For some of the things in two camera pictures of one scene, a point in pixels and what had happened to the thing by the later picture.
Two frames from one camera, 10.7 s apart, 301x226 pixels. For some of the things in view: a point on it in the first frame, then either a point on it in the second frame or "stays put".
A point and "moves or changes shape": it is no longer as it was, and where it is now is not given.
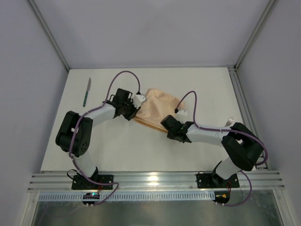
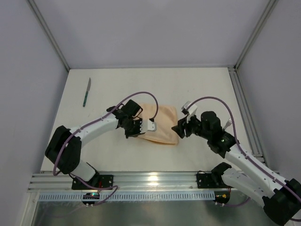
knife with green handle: [85, 100] stays put
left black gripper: [131, 111] → [132, 127]
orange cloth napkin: [158, 105] moves or changes shape
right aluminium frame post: [268, 10] stays put
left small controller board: [90, 198] stays put
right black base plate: [212, 181] stays put
